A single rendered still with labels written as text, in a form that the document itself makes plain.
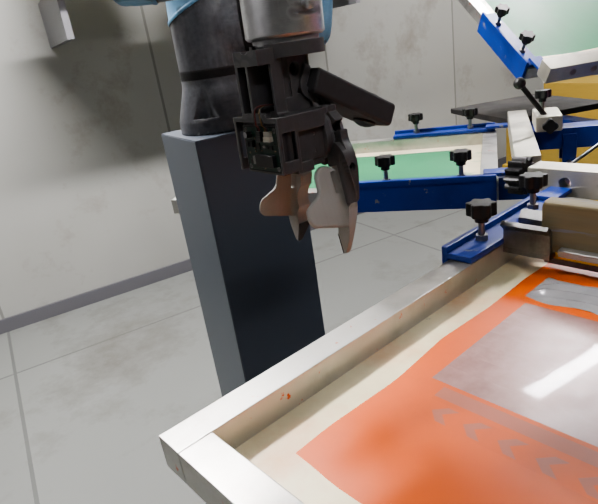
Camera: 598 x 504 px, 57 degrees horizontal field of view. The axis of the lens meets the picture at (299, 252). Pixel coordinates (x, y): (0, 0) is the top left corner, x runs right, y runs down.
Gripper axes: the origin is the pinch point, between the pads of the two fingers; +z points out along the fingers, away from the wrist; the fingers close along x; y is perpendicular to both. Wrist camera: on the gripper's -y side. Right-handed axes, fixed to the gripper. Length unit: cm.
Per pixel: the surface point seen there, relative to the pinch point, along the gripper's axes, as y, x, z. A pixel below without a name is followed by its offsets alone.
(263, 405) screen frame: 12.9, 2.2, 14.2
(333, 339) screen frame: 0.5, -0.3, 13.1
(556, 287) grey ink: -30.6, 10.9, 15.6
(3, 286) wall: -5, -291, 86
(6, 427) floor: 24, -190, 113
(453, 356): -9.2, 9.4, 16.5
